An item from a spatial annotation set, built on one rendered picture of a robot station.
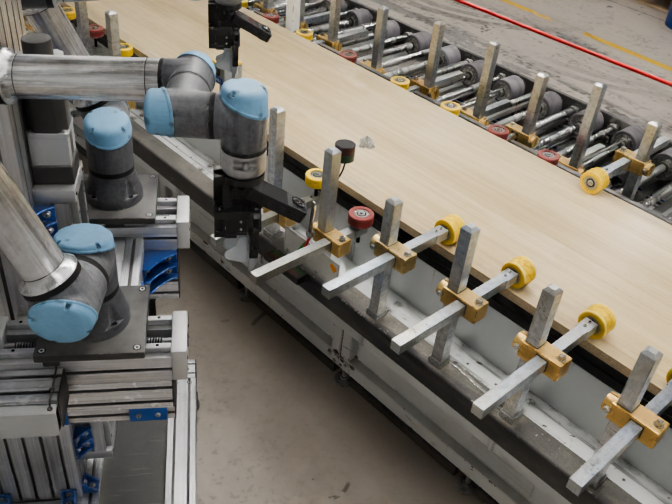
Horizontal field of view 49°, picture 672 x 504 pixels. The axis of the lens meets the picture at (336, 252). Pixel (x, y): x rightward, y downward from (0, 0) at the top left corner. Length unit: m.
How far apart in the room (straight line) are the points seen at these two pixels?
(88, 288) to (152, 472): 1.10
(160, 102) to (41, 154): 0.57
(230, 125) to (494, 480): 1.73
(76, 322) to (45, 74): 0.44
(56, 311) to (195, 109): 0.47
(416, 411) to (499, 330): 0.62
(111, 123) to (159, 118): 0.77
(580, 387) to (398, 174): 0.92
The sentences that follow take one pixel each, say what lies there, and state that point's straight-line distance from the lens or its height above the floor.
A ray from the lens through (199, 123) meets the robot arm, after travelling 1.20.
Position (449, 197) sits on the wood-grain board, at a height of 0.90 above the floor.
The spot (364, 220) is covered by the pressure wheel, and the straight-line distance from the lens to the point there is 2.26.
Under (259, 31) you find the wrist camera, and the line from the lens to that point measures 2.05.
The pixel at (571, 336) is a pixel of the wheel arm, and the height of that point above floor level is 0.96.
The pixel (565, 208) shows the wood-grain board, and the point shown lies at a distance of 2.54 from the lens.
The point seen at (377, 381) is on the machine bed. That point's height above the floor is 0.17.
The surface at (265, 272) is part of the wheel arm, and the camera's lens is 2.10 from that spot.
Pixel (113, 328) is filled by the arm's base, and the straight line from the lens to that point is 1.65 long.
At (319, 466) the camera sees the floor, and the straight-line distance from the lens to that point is 2.73.
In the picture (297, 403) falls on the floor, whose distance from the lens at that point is 2.90.
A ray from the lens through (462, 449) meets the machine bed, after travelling 2.65.
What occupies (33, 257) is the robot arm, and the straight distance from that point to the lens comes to 1.41.
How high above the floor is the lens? 2.17
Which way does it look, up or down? 37 degrees down
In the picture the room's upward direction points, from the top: 6 degrees clockwise
